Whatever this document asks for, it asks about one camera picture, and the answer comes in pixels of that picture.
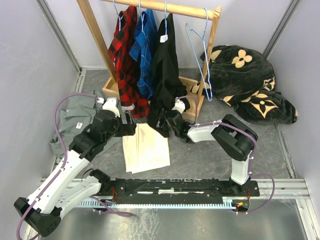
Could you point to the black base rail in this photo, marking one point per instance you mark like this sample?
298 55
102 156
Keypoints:
176 191

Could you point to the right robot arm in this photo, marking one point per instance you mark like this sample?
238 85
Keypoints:
237 139

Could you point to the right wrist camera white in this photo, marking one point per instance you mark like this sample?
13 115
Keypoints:
179 105

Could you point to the light blue picked hanger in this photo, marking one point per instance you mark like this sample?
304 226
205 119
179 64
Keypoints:
165 12

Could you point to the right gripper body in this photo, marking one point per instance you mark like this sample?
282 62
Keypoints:
165 123

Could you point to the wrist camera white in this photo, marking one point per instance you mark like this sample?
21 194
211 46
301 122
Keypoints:
179 105
110 104

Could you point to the red plaid shirt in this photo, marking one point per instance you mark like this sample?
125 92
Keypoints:
127 70

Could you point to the wooden clothes rack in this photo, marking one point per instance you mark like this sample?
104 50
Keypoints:
194 99

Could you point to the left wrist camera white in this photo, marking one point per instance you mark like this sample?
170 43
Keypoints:
110 104

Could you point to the black floral blanket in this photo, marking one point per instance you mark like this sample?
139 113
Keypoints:
245 80

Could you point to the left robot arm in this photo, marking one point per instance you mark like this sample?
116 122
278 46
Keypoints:
44 209

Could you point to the blue plaid shirt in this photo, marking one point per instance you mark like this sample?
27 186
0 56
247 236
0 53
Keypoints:
142 52

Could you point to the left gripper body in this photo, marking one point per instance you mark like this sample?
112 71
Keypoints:
116 130

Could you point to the grey shirt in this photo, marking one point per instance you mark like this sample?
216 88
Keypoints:
79 113

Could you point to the blue hanger under red shirt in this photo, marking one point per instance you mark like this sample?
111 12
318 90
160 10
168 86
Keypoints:
119 17

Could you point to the black shirt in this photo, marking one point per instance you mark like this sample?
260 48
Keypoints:
165 68

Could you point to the cream folded cloth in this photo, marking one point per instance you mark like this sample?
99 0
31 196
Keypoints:
146 150

